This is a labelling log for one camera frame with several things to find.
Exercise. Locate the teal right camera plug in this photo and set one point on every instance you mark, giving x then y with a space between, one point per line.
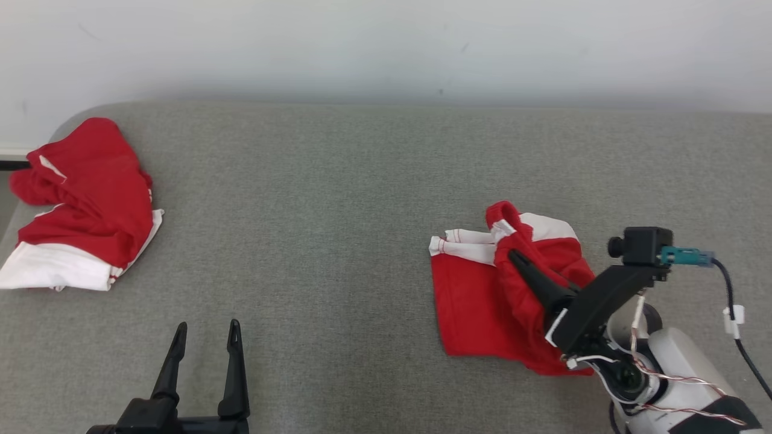
684 256

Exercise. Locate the grey fabric sofa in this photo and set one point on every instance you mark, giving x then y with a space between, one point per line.
332 241

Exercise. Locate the red shorts with white stripes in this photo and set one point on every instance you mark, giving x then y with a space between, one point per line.
470 301

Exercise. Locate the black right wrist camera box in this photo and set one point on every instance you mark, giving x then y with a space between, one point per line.
642 246

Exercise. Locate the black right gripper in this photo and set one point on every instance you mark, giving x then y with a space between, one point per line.
597 307

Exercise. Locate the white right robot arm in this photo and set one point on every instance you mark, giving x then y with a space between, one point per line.
681 361

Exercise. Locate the red Bulls 23 jersey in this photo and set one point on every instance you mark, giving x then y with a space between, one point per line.
96 193

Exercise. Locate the white wall baseboard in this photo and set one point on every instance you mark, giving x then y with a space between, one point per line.
12 154

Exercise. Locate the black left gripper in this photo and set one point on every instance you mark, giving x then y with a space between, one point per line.
157 422

